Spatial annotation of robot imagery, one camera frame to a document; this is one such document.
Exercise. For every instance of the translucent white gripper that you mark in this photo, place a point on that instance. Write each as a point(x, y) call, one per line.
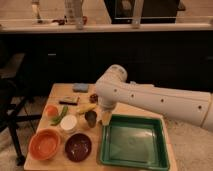
point(106, 113)

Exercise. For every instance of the orange bowl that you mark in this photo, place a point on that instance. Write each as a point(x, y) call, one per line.
point(44, 144)

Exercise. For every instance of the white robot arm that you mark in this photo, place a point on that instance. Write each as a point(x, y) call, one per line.
point(194, 107)

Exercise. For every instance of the green plastic tray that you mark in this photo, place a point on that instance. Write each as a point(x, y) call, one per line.
point(136, 142)

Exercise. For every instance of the brown grape cluster toy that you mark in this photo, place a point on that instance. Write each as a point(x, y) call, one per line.
point(93, 98)

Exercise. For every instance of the metal cup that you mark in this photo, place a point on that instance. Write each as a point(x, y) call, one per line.
point(91, 117)

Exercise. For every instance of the yellow banana toy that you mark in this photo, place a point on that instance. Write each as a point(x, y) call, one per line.
point(85, 108)

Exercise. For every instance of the blue sponge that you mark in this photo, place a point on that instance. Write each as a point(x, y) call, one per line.
point(80, 87)

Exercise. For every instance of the dark red bowl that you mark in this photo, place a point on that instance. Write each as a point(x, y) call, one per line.
point(78, 147)

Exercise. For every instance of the wooden table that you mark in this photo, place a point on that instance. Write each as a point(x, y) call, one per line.
point(92, 163)

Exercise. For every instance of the green pea pod toy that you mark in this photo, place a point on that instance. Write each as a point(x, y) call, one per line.
point(56, 120)

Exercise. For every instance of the orange toy fruit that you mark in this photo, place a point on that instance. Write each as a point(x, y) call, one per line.
point(51, 111)

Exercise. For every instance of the black office chair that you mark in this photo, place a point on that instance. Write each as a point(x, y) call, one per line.
point(9, 115)

